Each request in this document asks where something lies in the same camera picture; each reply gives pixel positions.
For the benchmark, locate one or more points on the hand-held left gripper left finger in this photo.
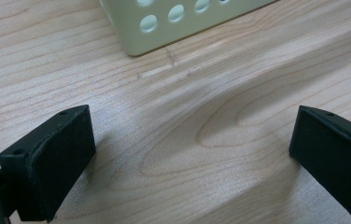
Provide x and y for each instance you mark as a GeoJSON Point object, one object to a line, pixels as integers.
{"type": "Point", "coordinates": [49, 161]}

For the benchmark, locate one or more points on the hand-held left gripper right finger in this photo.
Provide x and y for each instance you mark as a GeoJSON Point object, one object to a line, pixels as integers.
{"type": "Point", "coordinates": [335, 152]}

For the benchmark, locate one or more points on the pale green perforated basket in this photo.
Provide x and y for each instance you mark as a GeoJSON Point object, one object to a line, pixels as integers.
{"type": "Point", "coordinates": [164, 35]}

